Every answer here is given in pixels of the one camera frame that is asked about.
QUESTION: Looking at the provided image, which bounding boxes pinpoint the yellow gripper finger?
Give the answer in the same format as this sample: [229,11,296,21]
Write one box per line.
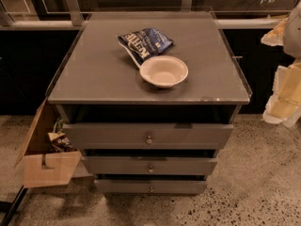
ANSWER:
[261,64,301,128]
[261,19,288,46]

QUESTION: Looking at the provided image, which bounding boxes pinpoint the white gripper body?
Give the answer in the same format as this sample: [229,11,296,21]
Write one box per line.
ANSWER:
[272,58,301,93]

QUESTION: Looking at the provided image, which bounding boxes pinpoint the grey drawer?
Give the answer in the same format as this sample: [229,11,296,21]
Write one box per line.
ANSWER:
[82,156,217,175]
[63,123,233,150]
[95,179,207,194]

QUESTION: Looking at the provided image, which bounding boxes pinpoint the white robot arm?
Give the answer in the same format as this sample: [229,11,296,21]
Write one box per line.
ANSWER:
[261,3,301,127]

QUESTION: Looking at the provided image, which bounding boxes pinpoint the grey top drawer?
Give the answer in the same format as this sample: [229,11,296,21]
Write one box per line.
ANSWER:
[63,123,233,150]

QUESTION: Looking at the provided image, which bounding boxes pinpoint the grey drawer cabinet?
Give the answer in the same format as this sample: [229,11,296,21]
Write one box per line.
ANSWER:
[48,11,251,182]

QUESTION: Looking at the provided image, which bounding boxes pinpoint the grey bottom drawer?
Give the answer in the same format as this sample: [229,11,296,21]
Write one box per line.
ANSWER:
[95,179,207,194]

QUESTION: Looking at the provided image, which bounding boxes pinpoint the white paper bowl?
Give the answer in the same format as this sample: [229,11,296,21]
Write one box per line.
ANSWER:
[139,56,188,89]

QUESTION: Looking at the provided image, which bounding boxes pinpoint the blue chip bag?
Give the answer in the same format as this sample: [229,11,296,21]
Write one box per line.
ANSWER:
[117,27,173,67]

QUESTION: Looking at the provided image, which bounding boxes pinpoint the snack packets in box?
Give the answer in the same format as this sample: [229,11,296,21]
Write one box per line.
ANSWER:
[48,117,75,153]

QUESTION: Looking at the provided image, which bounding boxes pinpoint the cardboard box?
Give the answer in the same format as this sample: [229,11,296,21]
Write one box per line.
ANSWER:
[15,100,82,188]

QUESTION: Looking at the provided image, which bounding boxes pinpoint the black floor bar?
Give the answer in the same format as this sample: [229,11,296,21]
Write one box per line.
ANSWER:
[0,186,27,226]

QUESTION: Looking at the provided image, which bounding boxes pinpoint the metal window rail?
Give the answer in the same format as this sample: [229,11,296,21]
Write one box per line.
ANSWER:
[0,0,301,32]

